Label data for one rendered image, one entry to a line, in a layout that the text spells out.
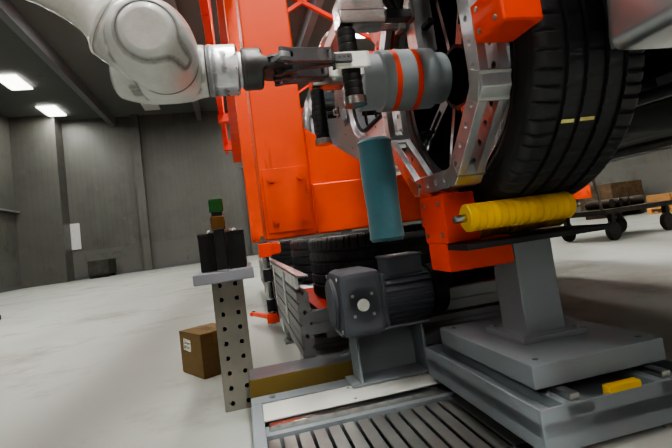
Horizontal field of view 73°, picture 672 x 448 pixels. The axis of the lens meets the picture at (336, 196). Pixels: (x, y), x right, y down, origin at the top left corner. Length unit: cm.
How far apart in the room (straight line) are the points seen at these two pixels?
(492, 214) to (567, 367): 32
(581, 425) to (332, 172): 94
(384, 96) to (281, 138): 51
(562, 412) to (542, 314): 27
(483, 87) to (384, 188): 38
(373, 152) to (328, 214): 38
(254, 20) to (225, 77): 77
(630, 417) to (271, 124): 114
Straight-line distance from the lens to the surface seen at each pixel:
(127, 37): 63
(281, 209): 140
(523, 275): 111
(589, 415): 99
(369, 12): 92
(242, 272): 134
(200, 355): 202
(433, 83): 106
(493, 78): 87
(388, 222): 111
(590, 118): 96
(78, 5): 73
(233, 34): 368
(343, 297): 123
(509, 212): 98
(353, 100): 85
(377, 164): 111
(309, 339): 155
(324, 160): 146
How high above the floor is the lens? 52
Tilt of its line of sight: 5 degrees up
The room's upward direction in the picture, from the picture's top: 8 degrees counter-clockwise
